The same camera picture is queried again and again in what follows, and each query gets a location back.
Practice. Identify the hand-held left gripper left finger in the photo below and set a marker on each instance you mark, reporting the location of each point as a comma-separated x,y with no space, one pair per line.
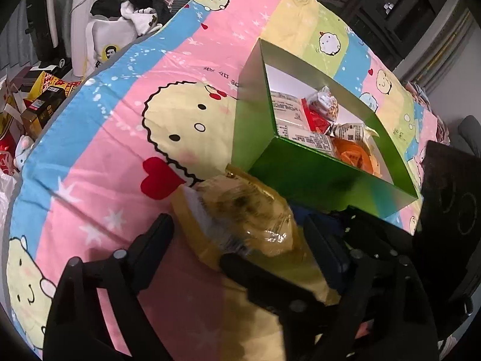
156,248

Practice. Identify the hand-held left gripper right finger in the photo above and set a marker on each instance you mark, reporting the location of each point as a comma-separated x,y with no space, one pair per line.
325,252

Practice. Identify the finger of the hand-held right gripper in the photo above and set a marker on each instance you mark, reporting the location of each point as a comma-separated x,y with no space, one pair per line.
375,225
263,282

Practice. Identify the golden snack packet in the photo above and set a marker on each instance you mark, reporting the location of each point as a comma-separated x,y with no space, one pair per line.
240,214

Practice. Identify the green cardboard box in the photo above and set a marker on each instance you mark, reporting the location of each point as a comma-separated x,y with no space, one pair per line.
319,180

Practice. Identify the white red-edged snack packet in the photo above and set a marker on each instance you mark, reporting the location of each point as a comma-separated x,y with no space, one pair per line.
308,140

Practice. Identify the clear nut snack packet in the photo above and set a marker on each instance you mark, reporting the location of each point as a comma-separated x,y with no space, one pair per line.
326,99

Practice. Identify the grey sofa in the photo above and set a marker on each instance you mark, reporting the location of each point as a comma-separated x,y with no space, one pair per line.
470,131

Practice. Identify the printed cartoon blanket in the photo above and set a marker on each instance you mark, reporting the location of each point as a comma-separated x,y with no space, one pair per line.
112,150

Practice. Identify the white plush toy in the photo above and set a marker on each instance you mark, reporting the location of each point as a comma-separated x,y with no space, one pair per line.
23,150

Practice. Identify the black box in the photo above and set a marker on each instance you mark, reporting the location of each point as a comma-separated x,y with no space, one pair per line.
41,107

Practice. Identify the yellow red box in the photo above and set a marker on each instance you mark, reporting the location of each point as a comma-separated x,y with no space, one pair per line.
50,82

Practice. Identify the dark cabinet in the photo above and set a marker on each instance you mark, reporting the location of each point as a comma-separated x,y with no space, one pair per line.
383,11

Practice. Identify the white tote bag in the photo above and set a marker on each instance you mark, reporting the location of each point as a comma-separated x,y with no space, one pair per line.
109,41

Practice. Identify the black and white clothes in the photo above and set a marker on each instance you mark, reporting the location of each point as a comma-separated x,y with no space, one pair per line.
139,3

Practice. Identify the black suitcase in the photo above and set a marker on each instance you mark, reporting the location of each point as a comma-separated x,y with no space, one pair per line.
43,18

